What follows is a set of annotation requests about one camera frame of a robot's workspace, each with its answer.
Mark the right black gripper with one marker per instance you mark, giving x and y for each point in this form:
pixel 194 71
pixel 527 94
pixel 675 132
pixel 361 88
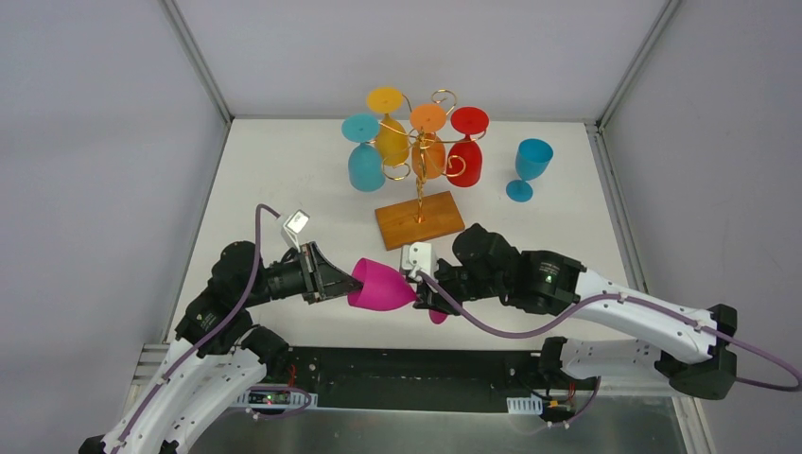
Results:
pixel 429 288

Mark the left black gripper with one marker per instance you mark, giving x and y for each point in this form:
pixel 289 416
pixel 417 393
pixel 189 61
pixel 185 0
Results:
pixel 313 272

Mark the pink wine glass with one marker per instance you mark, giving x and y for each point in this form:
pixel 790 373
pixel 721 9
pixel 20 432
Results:
pixel 383 288

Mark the gold rack with wooden base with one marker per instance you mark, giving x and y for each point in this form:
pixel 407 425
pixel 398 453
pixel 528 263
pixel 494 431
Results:
pixel 426 216

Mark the red wine glass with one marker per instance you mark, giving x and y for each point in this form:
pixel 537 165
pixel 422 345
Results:
pixel 464 160

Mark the teal wine glass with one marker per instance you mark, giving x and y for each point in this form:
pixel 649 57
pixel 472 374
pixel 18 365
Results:
pixel 364 162

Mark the blue wine glass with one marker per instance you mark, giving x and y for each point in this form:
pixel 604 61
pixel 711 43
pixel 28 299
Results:
pixel 531 161

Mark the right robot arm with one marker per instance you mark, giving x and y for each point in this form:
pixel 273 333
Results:
pixel 684 346

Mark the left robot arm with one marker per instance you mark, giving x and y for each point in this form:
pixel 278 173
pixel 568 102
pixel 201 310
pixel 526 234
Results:
pixel 218 352

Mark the orange wine glass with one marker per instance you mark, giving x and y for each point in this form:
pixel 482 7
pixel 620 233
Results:
pixel 428 154

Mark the yellow wine glass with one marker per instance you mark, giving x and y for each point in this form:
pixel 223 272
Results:
pixel 392 141

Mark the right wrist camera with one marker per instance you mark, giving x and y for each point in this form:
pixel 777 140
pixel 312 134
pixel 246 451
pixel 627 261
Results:
pixel 417 259

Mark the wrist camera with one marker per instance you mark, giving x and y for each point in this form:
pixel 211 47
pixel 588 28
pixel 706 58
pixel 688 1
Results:
pixel 292 226
pixel 417 259

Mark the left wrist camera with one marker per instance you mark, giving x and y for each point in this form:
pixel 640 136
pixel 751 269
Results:
pixel 292 226

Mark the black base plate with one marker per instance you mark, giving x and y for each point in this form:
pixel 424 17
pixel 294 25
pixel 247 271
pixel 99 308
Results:
pixel 424 380

